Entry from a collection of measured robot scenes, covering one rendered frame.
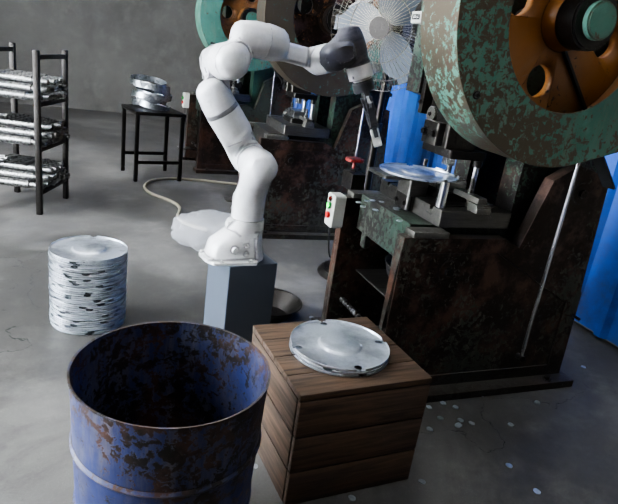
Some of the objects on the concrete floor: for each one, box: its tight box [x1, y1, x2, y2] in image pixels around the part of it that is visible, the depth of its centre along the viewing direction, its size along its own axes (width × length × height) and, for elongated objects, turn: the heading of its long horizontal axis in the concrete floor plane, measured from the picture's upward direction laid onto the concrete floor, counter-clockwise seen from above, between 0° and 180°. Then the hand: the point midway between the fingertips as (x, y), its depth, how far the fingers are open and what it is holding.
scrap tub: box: [67, 321, 271, 504], centre depth 130 cm, size 42×42×48 cm
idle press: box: [176, 0, 292, 175], centre depth 527 cm, size 153×99×174 cm, turn 93°
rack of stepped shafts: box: [0, 41, 70, 215], centre depth 348 cm, size 43×46×95 cm
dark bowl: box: [270, 288, 302, 324], centre depth 259 cm, size 30×30×7 cm
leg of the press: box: [379, 164, 608, 403], centre depth 208 cm, size 92×12×90 cm, turn 90°
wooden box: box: [252, 317, 432, 504], centre depth 171 cm, size 40×38×35 cm
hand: (375, 136), depth 205 cm, fingers closed
